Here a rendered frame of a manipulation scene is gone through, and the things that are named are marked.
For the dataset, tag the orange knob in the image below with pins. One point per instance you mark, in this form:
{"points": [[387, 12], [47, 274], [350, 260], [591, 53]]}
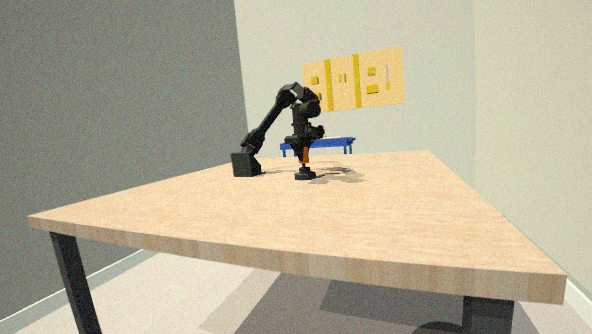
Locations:
{"points": [[305, 156]]}

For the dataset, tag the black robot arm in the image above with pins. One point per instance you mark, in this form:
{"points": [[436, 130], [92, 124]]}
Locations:
{"points": [[309, 108]]}

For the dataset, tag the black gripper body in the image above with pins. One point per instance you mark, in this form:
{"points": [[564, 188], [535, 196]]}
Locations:
{"points": [[298, 136]]}

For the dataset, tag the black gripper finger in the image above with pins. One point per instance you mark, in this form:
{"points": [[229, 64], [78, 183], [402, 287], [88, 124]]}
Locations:
{"points": [[298, 149], [308, 144]]}

